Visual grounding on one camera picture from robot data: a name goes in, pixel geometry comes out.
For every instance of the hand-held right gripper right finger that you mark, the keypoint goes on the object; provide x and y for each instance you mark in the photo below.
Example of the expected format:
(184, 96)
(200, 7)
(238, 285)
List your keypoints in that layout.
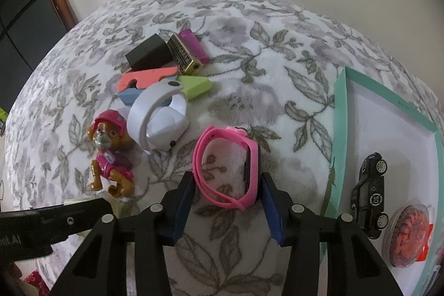
(272, 212)

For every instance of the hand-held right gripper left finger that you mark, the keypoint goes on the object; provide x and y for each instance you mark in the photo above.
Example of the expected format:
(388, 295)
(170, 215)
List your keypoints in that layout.
(180, 209)

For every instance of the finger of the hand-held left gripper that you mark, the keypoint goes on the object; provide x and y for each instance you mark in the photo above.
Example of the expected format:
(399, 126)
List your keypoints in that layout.
(69, 218)

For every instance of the pink smartwatch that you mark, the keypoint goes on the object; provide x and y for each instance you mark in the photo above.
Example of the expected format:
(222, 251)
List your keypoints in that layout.
(225, 171)

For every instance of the black toy car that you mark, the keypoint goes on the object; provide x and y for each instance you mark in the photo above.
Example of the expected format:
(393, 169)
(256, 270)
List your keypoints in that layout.
(369, 195)

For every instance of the green foam wedge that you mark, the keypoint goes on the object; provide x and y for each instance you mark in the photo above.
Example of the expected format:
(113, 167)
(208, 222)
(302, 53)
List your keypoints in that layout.
(194, 86)

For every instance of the teal rimmed white tray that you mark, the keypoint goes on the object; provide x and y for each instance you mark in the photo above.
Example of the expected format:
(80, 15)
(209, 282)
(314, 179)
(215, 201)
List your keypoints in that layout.
(381, 129)

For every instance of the gold patterned lighter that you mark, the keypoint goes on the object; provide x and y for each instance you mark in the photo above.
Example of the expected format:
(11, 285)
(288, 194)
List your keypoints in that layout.
(184, 55)

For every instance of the purple lighter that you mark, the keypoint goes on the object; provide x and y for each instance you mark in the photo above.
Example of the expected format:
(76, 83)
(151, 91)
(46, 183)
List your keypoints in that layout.
(196, 46)

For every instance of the red floral cloth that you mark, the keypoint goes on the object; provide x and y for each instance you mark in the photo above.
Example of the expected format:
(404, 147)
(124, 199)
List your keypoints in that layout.
(33, 278)

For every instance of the puppy toy figure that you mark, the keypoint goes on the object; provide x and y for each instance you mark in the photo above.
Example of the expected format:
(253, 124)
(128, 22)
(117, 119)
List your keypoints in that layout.
(109, 157)

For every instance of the green packet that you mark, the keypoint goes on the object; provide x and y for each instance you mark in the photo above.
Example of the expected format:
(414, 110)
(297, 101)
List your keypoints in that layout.
(1, 117)

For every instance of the grey floral blanket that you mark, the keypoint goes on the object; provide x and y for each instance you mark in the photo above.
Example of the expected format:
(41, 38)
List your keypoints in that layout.
(260, 91)

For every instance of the blue foam block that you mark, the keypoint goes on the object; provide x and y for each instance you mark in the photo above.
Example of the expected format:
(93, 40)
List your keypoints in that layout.
(130, 96)

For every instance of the pink foam block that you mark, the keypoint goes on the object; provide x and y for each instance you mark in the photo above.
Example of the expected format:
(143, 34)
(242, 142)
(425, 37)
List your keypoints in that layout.
(145, 79)

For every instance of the black power adapter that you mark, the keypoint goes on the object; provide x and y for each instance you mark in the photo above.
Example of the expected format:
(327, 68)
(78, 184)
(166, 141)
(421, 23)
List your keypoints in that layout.
(149, 53)

